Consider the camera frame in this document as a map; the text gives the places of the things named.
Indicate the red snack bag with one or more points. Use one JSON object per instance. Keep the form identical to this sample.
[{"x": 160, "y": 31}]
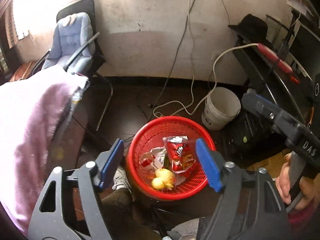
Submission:
[{"x": 181, "y": 153}]

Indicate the black hat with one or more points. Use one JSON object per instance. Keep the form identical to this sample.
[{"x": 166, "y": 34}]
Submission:
[{"x": 252, "y": 28}]

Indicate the grey sneaker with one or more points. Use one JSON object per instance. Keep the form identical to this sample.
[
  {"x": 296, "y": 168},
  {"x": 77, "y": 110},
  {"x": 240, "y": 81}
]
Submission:
[{"x": 120, "y": 180}]

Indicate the red mesh trash basket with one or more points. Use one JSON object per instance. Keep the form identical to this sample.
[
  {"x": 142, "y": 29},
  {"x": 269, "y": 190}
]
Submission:
[{"x": 150, "y": 136}]

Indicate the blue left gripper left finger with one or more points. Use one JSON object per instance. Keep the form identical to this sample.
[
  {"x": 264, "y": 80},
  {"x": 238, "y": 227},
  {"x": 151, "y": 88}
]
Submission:
[{"x": 108, "y": 163}]

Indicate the person's right hand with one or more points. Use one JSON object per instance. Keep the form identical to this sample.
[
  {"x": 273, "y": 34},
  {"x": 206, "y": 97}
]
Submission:
[{"x": 283, "y": 186}]

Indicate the white crumpled wrapper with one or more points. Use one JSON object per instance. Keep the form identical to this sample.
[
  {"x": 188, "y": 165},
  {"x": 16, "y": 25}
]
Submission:
[{"x": 153, "y": 160}]

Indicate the white plastic bucket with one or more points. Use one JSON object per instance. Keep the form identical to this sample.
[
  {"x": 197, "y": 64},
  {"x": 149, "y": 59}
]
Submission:
[{"x": 221, "y": 107}]

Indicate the light blue chair cushion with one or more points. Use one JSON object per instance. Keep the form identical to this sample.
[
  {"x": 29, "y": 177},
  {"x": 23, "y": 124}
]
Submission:
[{"x": 71, "y": 33}]

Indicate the purple tablecloth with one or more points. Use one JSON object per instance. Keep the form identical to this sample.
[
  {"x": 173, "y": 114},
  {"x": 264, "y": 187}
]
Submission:
[{"x": 31, "y": 110}]

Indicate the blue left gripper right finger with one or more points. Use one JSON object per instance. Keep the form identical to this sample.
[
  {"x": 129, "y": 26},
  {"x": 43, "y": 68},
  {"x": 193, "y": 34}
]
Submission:
[{"x": 212, "y": 164}]

